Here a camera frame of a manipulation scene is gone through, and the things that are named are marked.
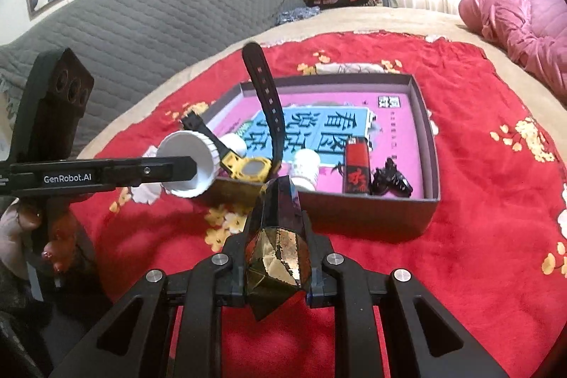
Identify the red floral lighter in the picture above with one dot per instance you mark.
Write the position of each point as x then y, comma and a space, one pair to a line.
356, 161

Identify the pink quilt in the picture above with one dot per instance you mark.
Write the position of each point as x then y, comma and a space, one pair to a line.
522, 19

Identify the white ribbed jar lid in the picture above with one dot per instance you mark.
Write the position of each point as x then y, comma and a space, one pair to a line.
195, 145

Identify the blue patterned cloth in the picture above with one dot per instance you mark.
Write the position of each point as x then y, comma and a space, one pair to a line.
297, 15

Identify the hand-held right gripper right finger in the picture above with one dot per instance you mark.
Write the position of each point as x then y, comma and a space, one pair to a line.
316, 276

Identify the red floral blanket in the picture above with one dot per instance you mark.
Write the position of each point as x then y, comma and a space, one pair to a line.
478, 227

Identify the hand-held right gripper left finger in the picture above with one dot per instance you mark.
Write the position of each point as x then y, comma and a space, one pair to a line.
234, 271

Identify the pink and blue book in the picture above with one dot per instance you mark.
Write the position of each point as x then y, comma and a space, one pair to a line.
398, 130

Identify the beige bed sheet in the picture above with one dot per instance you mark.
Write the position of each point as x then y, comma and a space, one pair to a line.
398, 19

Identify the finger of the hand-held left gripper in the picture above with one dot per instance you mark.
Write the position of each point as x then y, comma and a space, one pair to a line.
168, 170

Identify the white earbuds case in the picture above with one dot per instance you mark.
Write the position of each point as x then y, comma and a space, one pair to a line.
234, 144

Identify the white pill bottle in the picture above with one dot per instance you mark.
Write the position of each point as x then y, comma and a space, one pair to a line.
305, 165

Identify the grey cardboard box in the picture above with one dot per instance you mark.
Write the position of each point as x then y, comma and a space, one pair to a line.
376, 218

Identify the black hair clip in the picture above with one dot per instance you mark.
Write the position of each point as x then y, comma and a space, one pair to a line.
390, 181

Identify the grey quilted headboard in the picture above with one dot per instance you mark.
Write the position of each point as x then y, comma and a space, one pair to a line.
155, 28

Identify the black and gold faceted bottle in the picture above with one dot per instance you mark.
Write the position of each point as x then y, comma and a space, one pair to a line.
274, 254

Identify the person's left hand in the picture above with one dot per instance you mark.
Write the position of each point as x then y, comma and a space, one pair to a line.
22, 232

